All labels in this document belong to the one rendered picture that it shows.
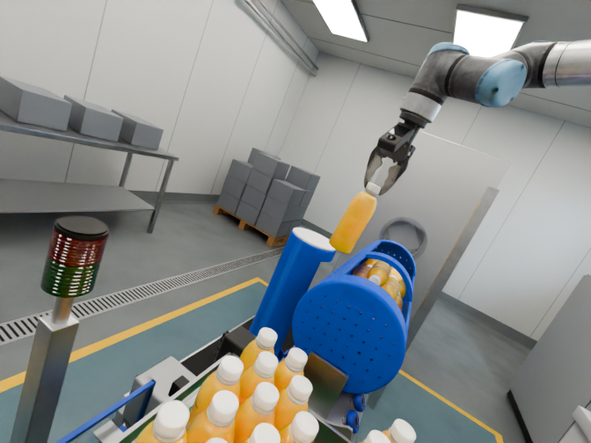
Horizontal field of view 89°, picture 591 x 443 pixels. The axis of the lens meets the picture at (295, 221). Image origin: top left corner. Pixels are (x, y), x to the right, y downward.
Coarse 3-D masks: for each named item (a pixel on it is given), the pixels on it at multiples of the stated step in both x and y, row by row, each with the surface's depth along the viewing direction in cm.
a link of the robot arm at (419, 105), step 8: (408, 96) 74; (416, 96) 72; (424, 96) 72; (408, 104) 74; (416, 104) 72; (424, 104) 72; (432, 104) 72; (408, 112) 75; (416, 112) 73; (424, 112) 72; (432, 112) 73; (424, 120) 75; (432, 120) 75
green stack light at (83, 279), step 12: (48, 264) 40; (60, 264) 40; (96, 264) 43; (48, 276) 40; (60, 276) 40; (72, 276) 41; (84, 276) 42; (96, 276) 44; (48, 288) 40; (60, 288) 41; (72, 288) 41; (84, 288) 43
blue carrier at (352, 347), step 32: (384, 256) 110; (320, 288) 75; (352, 288) 72; (320, 320) 76; (352, 320) 73; (384, 320) 70; (320, 352) 76; (352, 352) 73; (384, 352) 70; (352, 384) 74; (384, 384) 71
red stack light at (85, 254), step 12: (60, 240) 39; (72, 240) 39; (84, 240) 40; (96, 240) 41; (48, 252) 40; (60, 252) 39; (72, 252) 39; (84, 252) 40; (96, 252) 42; (72, 264) 40; (84, 264) 41
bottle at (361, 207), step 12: (360, 192) 82; (372, 192) 80; (360, 204) 80; (372, 204) 80; (348, 216) 82; (360, 216) 81; (336, 228) 85; (348, 228) 82; (360, 228) 82; (336, 240) 84; (348, 240) 83; (348, 252) 85
